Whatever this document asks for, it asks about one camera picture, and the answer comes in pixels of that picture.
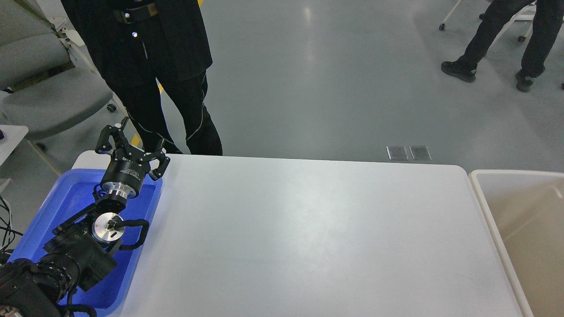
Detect black cables at left edge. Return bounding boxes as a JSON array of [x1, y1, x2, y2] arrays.
[[0, 196, 22, 254]]

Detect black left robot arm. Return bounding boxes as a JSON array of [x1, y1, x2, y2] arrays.
[[0, 122, 171, 317]]

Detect white rolling table frame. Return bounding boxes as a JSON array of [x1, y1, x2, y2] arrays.
[[438, 0, 538, 44]]

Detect white side table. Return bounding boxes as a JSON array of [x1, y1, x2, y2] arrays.
[[0, 125, 29, 165]]

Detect metal floor plate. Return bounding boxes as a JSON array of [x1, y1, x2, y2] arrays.
[[386, 146, 409, 161], [409, 146, 432, 161]]

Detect person in black clothes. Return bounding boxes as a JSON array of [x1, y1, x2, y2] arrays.
[[62, 0, 223, 156]]

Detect beige plastic bin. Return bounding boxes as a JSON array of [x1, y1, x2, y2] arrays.
[[469, 170, 564, 317]]

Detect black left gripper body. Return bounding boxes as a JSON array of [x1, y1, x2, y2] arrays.
[[100, 151, 151, 199]]

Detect left metal floor plate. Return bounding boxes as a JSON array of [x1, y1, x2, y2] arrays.
[[386, 146, 409, 161]]

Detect grey office chair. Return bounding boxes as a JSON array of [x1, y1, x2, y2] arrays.
[[0, 0, 117, 177]]

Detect right metal floor plate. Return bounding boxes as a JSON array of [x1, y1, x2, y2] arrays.
[[409, 146, 432, 161]]

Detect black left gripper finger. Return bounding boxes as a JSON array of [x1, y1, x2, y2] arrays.
[[95, 125, 133, 156], [142, 151, 171, 181]]

